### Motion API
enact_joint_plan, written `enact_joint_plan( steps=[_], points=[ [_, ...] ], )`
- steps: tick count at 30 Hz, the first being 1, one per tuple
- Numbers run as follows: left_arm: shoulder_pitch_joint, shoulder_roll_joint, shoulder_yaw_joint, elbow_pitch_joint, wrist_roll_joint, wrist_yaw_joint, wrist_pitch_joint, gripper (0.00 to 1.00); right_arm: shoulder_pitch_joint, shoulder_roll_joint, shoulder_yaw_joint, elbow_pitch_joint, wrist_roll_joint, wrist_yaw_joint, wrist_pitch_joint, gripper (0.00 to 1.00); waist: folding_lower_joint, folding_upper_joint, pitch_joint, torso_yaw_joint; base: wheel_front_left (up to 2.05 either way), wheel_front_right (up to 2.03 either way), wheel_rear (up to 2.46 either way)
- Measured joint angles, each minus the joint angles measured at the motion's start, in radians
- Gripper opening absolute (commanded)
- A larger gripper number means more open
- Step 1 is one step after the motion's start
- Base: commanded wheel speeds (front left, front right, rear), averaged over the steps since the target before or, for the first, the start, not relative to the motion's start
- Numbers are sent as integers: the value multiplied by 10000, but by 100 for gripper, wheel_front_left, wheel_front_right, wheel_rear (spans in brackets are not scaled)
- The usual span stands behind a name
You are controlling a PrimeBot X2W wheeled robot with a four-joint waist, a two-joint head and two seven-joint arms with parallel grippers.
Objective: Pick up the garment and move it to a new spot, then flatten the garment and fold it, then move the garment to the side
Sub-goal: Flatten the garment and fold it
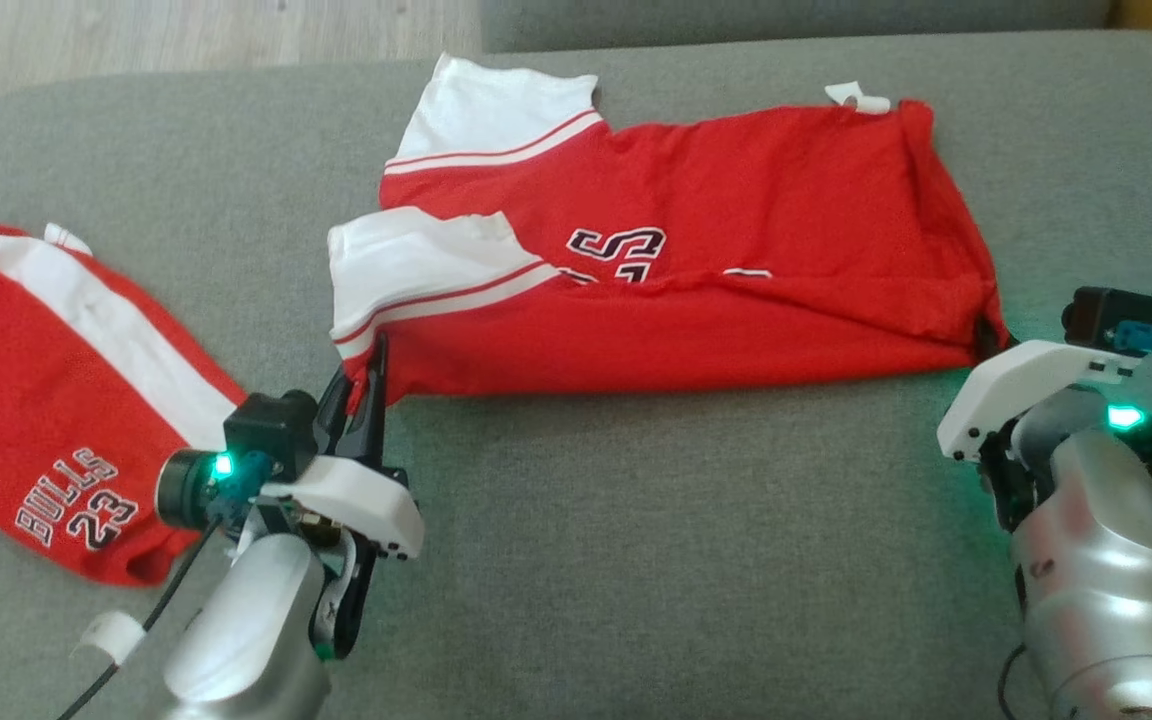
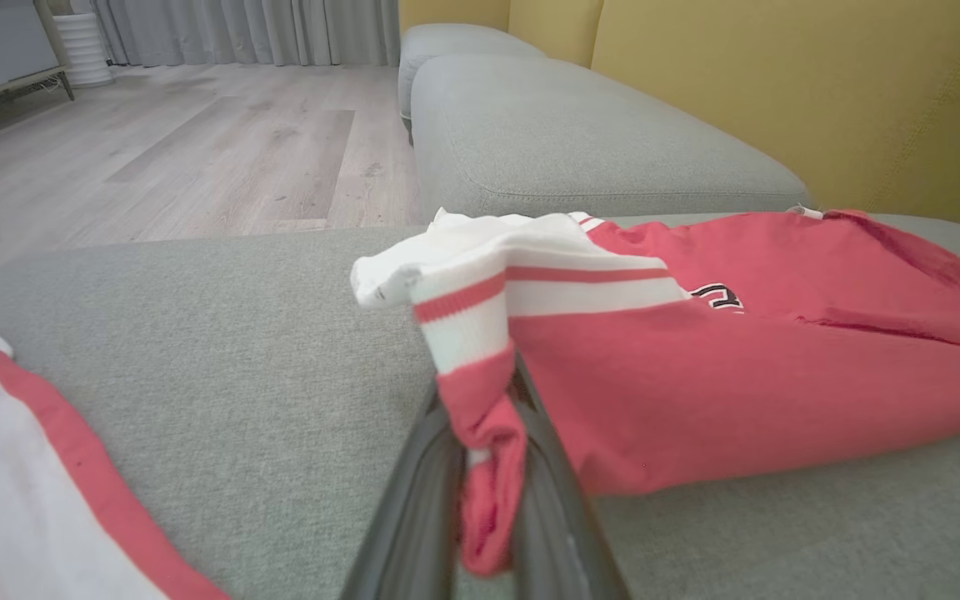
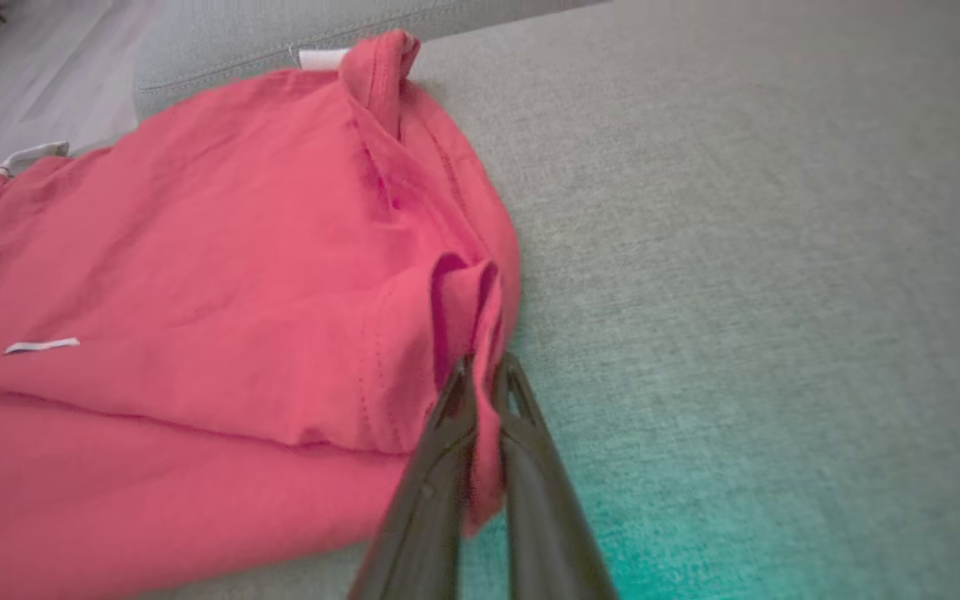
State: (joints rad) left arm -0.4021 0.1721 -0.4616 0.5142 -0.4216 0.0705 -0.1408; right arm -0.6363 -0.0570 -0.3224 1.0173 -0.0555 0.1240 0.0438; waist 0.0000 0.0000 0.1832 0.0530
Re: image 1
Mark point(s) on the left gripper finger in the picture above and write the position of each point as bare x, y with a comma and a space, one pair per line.
334, 415
372, 420

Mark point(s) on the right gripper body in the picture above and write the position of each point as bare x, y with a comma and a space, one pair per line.
1016, 385

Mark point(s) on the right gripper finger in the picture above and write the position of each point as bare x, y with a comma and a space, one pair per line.
991, 338

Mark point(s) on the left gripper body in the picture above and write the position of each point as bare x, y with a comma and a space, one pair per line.
366, 505

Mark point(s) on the red and white jersey shirt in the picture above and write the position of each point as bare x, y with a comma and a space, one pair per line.
736, 200

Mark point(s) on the red Bulls 23 shorts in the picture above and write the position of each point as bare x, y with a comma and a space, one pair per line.
16, 400

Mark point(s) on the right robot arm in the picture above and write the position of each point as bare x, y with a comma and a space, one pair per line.
1106, 580

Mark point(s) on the large grey sofa chaise cushion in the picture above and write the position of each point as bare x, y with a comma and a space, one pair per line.
636, 550

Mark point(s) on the grey sofa seat cushion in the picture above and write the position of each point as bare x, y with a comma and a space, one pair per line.
786, 20

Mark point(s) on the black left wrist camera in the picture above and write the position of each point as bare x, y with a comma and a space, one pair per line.
266, 430

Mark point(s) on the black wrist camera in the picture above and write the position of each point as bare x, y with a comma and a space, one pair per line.
1101, 315
266, 430

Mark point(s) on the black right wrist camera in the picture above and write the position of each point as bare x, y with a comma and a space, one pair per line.
1101, 315

